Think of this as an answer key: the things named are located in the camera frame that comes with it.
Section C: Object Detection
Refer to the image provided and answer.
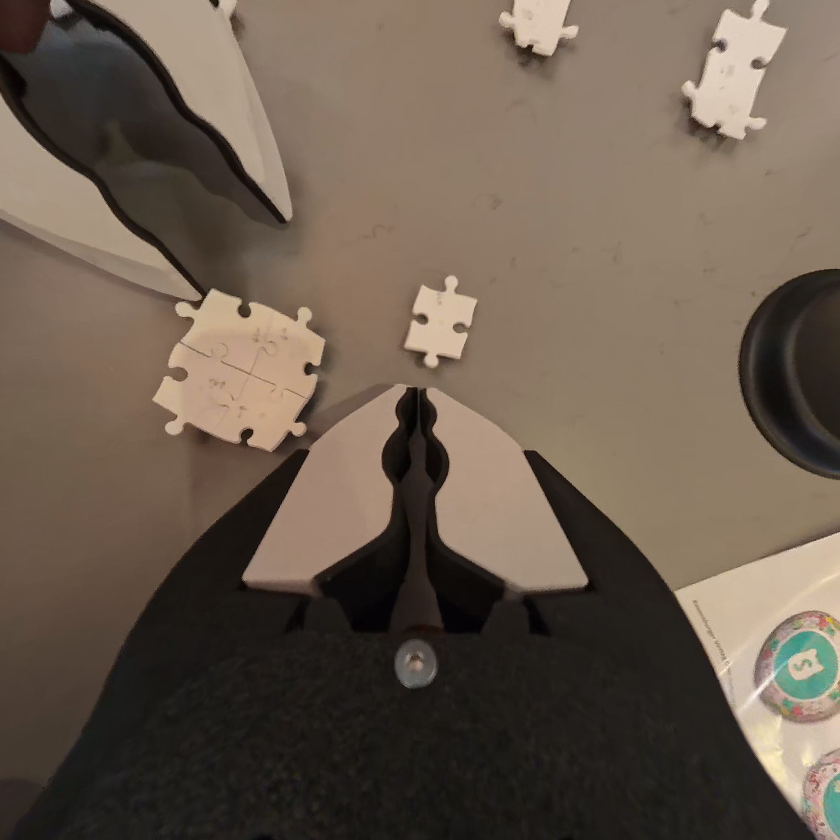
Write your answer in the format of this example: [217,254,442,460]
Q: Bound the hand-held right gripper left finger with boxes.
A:
[243,386,417,634]

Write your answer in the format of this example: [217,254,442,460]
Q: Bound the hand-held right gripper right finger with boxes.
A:
[419,387,589,634]

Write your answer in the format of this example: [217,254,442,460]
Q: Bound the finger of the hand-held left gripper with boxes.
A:
[66,0,294,225]
[0,61,206,304]

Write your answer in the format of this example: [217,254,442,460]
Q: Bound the joined white puzzle pieces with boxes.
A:
[152,289,327,454]

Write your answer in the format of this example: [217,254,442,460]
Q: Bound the loose white puzzle pieces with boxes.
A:
[499,0,580,56]

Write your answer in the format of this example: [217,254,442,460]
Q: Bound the scattered white puzzle pieces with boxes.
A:
[681,0,787,140]

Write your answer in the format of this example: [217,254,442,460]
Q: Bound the white paper sheet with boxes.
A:
[675,533,840,840]

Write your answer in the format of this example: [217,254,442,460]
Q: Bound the black round table grommet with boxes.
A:
[738,269,840,479]

